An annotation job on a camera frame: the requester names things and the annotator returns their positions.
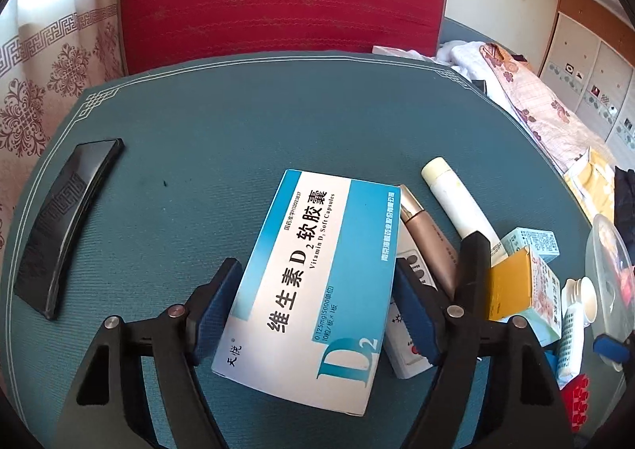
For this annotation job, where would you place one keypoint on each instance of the blue white vitamin D2 box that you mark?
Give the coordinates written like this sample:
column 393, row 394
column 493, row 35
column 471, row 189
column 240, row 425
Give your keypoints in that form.
column 309, row 316

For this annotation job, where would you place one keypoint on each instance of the white sliding wardrobe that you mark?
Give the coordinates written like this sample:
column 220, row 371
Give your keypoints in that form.
column 590, row 66

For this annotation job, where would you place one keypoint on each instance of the rose gold cosmetic tube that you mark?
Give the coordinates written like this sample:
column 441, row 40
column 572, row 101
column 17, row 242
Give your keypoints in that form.
column 439, row 255

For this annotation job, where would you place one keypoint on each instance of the black rectangular case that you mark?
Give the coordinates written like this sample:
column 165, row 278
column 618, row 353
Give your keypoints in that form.
column 41, row 271

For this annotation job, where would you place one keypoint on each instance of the clear plastic bowl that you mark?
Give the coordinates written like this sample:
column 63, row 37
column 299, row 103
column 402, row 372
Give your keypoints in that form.
column 608, row 265

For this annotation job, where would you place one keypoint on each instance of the white medicine box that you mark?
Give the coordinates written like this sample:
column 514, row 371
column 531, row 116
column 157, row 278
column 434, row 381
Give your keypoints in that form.
column 398, row 344

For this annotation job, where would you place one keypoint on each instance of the floral pink quilt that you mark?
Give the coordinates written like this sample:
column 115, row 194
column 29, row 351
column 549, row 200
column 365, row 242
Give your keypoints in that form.
column 553, row 126

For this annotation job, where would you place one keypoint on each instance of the red building block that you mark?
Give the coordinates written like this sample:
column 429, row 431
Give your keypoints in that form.
column 575, row 396

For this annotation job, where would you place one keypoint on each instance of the black jacket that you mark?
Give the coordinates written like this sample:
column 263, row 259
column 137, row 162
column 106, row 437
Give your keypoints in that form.
column 625, row 208

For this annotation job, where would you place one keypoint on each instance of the yellow blanket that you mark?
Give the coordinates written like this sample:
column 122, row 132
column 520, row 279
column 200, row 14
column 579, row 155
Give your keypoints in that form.
column 592, row 180

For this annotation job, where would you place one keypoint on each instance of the teal table mat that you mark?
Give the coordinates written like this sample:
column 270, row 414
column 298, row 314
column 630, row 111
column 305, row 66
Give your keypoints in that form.
column 206, row 144

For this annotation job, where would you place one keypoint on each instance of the teal small medicine box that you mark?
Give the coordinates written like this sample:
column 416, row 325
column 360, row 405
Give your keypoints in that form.
column 542, row 242

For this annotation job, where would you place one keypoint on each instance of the yellow green medicine box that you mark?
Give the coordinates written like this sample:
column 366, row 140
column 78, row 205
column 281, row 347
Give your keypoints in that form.
column 524, row 285

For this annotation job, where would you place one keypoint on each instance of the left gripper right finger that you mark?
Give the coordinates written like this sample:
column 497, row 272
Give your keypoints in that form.
column 522, row 407

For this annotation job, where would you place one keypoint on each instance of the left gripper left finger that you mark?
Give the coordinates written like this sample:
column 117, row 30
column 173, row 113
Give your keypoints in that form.
column 107, row 405

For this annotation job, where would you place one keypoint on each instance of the white cream tube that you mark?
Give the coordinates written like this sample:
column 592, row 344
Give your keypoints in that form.
column 457, row 202

